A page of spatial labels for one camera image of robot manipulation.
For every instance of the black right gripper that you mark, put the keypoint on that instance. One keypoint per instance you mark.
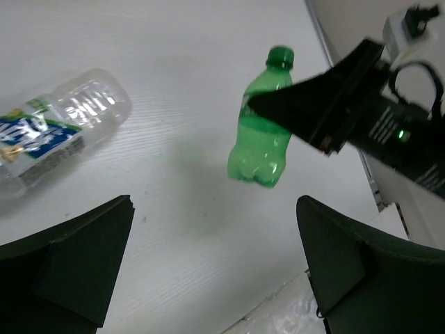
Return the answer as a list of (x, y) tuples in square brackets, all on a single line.
[(393, 129)]

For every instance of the green plastic bottle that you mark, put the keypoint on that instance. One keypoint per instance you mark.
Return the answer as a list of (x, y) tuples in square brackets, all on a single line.
[(259, 153)]

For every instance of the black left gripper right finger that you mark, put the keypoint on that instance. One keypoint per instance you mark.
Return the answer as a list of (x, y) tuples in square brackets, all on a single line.
[(368, 281)]

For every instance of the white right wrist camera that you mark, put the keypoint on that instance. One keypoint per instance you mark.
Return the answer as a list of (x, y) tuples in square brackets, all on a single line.
[(406, 33)]

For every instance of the blue white label bottle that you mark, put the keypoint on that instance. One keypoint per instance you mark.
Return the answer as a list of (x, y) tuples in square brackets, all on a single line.
[(44, 132)]

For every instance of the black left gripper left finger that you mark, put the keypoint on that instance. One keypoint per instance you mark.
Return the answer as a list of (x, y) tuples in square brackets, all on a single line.
[(61, 280)]

